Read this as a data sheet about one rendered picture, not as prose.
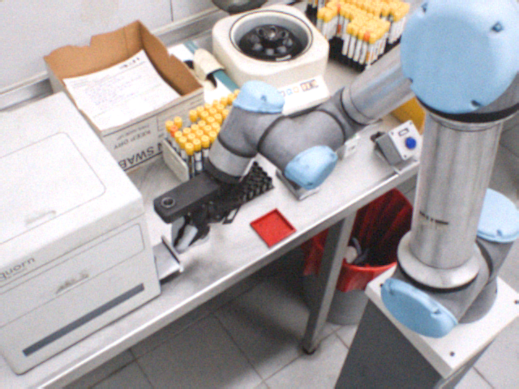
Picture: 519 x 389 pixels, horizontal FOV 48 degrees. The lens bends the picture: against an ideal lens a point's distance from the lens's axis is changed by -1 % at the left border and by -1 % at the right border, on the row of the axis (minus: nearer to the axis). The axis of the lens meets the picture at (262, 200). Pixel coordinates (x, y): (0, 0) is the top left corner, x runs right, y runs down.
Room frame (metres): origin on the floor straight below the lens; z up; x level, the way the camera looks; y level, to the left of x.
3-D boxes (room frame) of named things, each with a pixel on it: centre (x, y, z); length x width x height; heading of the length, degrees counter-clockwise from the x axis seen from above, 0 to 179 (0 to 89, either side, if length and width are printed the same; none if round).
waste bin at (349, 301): (1.05, -0.29, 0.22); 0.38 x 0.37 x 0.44; 129
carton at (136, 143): (0.97, 0.32, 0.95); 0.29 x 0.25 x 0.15; 39
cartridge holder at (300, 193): (0.82, -0.07, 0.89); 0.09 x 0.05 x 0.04; 37
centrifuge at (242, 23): (1.15, 0.00, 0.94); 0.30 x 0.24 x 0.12; 30
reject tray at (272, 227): (0.69, -0.03, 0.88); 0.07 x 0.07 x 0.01; 39
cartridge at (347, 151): (0.92, -0.17, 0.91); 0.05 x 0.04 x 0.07; 39
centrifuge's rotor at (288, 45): (1.16, 0.01, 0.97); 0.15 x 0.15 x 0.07
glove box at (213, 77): (1.07, 0.16, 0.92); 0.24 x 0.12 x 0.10; 39
